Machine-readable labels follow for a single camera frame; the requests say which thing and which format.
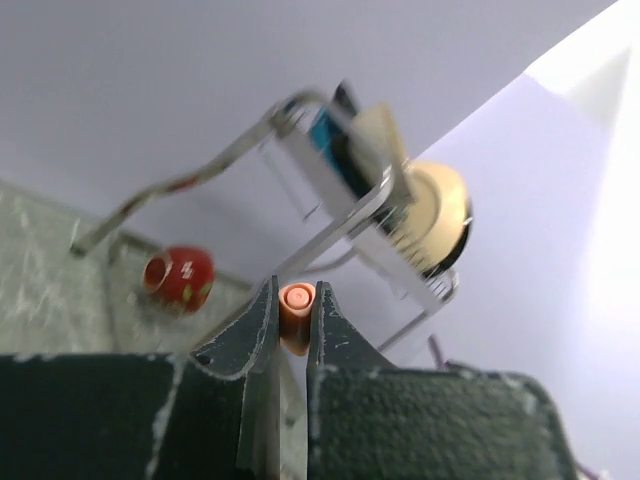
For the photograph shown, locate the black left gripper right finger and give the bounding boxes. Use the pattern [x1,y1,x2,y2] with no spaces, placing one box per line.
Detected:
[306,282,400,479]

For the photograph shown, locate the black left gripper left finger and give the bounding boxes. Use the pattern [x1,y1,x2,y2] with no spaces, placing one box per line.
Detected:
[194,276,280,479]

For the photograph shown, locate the salmon pen cap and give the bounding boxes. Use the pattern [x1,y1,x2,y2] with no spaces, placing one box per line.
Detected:
[278,282,316,356]

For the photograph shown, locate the small red cup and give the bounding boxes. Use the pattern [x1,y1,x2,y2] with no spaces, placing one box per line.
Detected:
[141,245,215,315]

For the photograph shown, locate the cream plate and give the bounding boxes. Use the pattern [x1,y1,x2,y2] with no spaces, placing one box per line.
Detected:
[396,161,470,276]

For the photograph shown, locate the steel dish rack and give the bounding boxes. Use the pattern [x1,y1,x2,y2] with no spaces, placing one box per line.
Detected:
[69,78,460,361]

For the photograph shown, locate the beige ceramic bowl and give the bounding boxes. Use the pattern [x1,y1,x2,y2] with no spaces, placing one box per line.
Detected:
[349,102,413,203]

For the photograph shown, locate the blue star-shaped bowl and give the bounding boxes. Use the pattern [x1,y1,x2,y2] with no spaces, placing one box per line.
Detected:
[309,80,370,198]

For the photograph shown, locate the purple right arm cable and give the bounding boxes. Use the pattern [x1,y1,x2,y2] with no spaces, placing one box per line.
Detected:
[427,334,466,371]

